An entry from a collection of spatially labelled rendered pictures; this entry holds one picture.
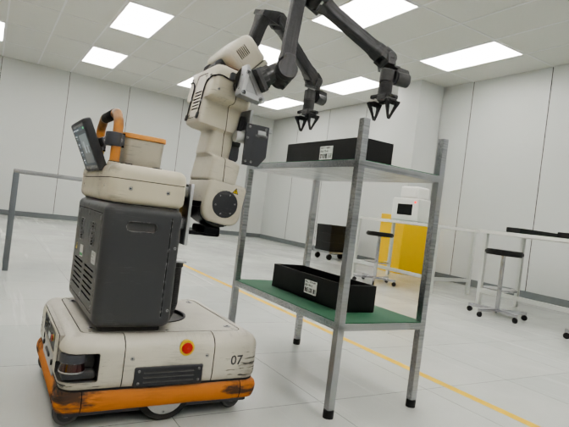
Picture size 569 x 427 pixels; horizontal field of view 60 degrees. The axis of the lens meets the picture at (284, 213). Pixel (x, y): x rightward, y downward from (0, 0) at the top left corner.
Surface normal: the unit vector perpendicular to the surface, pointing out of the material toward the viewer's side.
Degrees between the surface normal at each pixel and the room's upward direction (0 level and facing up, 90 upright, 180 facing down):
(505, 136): 90
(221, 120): 90
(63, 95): 90
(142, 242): 90
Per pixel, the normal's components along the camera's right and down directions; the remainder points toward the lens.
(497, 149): -0.85, -0.11
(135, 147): 0.51, 0.11
